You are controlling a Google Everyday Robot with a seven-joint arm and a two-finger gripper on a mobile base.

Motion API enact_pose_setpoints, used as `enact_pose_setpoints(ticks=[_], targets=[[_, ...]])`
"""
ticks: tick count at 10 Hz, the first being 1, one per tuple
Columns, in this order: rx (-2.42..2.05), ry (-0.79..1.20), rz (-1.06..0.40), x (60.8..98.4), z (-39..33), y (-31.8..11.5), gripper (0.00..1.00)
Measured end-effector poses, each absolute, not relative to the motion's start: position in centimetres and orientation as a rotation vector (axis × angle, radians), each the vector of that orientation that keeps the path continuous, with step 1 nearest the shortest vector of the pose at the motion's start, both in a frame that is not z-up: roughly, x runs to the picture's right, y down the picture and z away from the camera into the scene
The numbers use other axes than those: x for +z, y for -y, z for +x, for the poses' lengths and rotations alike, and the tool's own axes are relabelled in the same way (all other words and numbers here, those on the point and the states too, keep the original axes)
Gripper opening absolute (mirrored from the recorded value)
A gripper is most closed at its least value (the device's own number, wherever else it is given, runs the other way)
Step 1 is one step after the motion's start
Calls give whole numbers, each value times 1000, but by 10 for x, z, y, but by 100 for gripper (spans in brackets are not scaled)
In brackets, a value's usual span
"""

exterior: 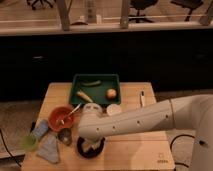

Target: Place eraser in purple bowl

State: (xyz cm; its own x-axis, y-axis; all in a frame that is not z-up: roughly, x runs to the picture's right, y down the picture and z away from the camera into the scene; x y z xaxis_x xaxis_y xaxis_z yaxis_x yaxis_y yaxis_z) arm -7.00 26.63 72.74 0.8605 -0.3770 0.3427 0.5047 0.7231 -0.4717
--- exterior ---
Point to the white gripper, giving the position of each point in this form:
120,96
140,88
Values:
92,108

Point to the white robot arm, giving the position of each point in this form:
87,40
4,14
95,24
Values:
190,112

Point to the spoon in orange bowl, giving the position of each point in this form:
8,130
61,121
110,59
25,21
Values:
70,114

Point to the orange bowl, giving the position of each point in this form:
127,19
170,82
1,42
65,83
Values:
57,120

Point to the dark purple bowl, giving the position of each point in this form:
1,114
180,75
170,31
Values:
91,153

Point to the white round lid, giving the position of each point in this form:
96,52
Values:
113,109

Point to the yellow corn cob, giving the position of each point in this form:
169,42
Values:
84,96

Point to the green plastic tray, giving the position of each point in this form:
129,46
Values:
96,93

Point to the orange apple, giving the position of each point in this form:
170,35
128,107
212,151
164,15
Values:
111,94

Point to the green cucumber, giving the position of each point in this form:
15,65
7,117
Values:
94,83

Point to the small metal cup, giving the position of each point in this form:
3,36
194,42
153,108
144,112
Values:
65,137

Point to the blue sponge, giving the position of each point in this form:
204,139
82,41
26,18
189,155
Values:
41,129

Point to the grey folded cloth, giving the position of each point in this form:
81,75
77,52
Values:
49,150

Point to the green cup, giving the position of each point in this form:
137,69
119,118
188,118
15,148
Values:
29,142

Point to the office chair centre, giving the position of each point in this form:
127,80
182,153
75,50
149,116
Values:
139,5

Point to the office chair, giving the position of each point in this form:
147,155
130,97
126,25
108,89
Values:
190,4
35,4
139,5

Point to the office chair left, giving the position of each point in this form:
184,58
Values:
35,4

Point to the office chair right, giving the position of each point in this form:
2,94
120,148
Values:
190,4

